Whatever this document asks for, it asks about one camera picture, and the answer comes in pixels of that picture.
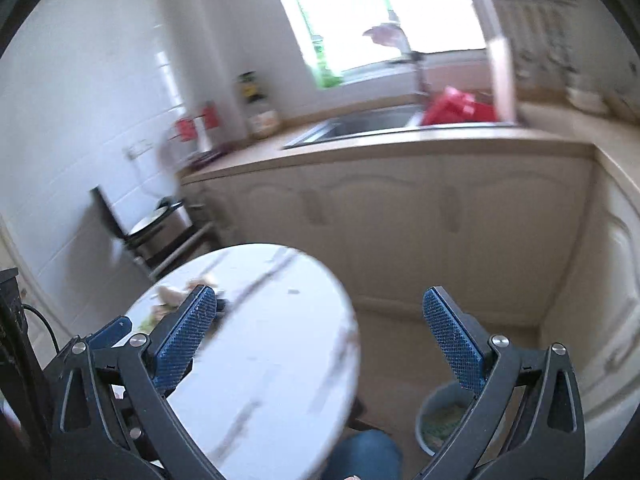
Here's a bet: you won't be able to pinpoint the grey trash bin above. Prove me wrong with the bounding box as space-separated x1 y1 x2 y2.
414 382 474 456

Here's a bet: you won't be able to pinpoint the cream kitchen base cabinets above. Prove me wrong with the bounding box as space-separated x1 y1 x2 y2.
181 153 639 474

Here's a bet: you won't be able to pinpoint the chrome kitchen faucet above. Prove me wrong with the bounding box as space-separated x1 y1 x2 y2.
389 49 433 106

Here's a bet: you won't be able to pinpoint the crumpled beige wrapper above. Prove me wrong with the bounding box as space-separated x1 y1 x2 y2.
138 276 217 334

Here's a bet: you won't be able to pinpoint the metal shelf rack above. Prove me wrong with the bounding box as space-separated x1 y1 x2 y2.
128 200 220 283

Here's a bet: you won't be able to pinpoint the round white marble table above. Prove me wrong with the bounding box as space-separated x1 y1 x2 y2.
126 244 360 479

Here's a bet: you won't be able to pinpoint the person's blue jeans leg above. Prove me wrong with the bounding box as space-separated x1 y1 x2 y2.
320 430 402 480

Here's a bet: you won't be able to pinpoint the red utensil rack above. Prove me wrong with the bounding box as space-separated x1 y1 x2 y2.
170 101 233 170

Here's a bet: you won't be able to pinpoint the stainless steel sink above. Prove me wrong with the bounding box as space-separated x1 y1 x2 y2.
283 104 522 150

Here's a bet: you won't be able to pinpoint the clear jar yellow label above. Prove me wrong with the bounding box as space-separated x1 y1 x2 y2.
238 70 280 139

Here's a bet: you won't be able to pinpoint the red plastic basin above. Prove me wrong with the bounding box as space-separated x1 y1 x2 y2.
420 87 498 126

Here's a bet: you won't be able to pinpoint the wooden cutting board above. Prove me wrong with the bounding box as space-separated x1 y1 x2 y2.
487 36 518 124

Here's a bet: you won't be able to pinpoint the green dish soap bottle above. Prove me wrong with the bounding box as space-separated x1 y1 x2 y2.
311 35 343 89

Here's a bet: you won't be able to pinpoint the pink cloth on faucet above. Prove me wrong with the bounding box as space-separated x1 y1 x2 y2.
363 23 411 54

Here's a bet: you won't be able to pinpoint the black cable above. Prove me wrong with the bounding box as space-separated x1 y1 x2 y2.
19 301 61 356

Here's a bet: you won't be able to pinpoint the white wall socket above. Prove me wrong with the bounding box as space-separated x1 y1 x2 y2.
122 139 154 160

